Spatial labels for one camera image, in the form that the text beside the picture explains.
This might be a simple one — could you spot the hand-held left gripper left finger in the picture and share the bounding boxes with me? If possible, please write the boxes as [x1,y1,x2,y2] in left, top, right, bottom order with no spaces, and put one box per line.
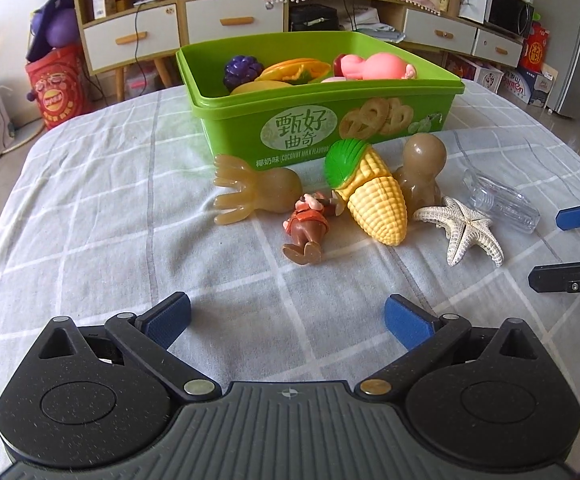
[37,291,223,404]

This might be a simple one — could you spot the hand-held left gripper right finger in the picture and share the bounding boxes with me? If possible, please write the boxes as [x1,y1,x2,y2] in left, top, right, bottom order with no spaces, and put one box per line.
[355,294,546,404]

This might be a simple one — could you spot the clear plastic case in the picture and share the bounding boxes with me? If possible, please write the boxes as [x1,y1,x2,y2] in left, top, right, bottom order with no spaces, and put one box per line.
[462,169,541,233]

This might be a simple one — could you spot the white starfish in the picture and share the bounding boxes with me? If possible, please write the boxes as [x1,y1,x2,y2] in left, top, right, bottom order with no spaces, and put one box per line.
[412,196,505,267]

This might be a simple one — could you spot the yellow toy corn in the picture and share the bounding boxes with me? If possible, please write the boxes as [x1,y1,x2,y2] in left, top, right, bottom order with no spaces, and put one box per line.
[324,139,409,247]

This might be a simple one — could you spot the brown bear figurine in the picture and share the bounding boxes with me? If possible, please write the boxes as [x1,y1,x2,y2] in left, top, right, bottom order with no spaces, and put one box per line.
[282,191,346,267]

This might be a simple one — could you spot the brown rubber octopus toy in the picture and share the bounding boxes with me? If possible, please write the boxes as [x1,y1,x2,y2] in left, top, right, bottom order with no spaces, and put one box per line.
[394,134,448,208]
[212,154,311,226]

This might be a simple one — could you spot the green plastic box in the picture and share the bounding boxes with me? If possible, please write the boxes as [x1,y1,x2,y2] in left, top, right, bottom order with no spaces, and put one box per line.
[176,31,466,168]

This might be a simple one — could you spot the pink doll toy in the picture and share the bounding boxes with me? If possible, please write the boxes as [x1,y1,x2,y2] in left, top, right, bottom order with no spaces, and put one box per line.
[342,52,418,83]

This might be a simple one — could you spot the purple toy grapes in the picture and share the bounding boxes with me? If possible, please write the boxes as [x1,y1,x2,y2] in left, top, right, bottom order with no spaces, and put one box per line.
[222,55,265,93]

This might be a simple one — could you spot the orange yellow toy fruit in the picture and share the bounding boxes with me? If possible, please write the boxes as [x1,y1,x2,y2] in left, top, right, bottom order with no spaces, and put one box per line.
[255,59,332,83]

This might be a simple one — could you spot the grey checked cloth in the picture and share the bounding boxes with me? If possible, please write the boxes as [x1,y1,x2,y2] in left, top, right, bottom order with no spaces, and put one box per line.
[0,77,580,461]

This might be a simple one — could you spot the white carton red print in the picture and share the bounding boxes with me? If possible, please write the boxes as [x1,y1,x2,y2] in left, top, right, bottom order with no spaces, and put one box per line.
[500,67,551,106]

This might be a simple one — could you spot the white printed carton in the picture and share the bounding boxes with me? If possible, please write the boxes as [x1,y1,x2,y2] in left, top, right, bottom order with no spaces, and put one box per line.
[472,62,503,92]

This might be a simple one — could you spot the red gift box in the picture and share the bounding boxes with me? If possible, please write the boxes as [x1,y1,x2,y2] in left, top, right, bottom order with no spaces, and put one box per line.
[517,22,551,76]

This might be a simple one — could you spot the microwave oven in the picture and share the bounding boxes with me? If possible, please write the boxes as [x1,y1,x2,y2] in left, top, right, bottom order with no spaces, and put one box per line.
[484,0,536,38]

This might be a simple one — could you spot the clear storage bin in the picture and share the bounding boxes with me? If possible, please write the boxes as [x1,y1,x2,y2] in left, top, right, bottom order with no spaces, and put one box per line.
[122,62,163,98]

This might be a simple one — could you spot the red bag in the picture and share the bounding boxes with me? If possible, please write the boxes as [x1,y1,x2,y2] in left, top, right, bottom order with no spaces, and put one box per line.
[25,44,88,131]

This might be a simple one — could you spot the long wooden low cabinet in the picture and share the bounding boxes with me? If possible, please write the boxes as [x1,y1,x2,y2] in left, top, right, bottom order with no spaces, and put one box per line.
[285,0,526,68]

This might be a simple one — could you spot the wooden shelf cabinet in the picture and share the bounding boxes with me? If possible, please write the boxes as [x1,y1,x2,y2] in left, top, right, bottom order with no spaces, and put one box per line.
[180,0,292,47]
[70,0,187,103]

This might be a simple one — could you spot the purple plush toy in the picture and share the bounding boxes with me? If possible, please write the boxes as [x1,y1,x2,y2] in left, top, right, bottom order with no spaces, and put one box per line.
[26,0,81,61]

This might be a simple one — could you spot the black bag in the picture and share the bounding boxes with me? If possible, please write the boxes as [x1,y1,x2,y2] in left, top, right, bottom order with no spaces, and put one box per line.
[289,4,338,32]

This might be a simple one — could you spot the white drawer with wooden handle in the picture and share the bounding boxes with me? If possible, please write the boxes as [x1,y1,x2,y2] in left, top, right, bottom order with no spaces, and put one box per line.
[82,10,181,72]
[404,9,478,51]
[185,0,285,43]
[472,29,523,67]

